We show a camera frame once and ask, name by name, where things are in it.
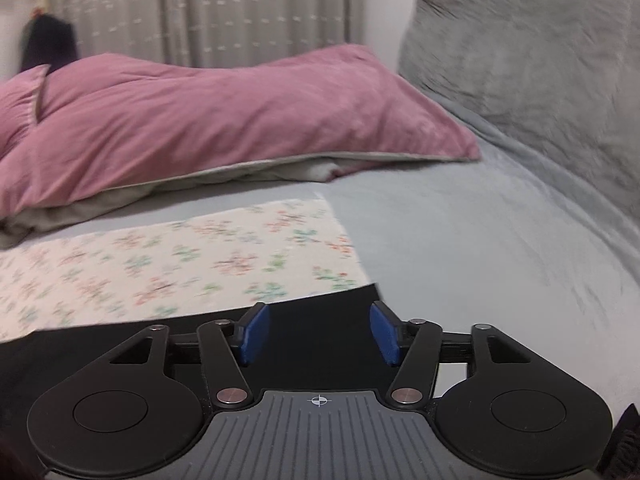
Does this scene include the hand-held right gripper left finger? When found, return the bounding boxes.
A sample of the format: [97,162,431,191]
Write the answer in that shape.
[92,302,273,409]

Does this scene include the grey bed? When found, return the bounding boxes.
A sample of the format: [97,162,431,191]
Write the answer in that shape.
[0,95,640,413]

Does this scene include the dark red fuzzy clothing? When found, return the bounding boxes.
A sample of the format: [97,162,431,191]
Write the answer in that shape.
[597,402,640,480]

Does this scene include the black pants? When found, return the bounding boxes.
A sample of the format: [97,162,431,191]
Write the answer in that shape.
[0,283,471,461]

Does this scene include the pink quilt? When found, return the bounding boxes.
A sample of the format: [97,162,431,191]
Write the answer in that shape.
[0,44,484,248]

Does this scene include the dark cloth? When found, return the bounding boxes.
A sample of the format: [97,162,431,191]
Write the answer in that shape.
[17,14,82,75]

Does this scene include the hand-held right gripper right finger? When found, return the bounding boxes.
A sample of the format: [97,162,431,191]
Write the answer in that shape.
[369,300,546,406]

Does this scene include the grey fuzzy blanket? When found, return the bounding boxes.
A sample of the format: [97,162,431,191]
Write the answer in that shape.
[397,0,640,218]

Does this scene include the floral printed cloth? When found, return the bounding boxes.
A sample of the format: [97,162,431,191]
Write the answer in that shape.
[0,198,371,345]

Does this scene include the grey patterned curtain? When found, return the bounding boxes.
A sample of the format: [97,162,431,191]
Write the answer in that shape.
[47,0,367,69]

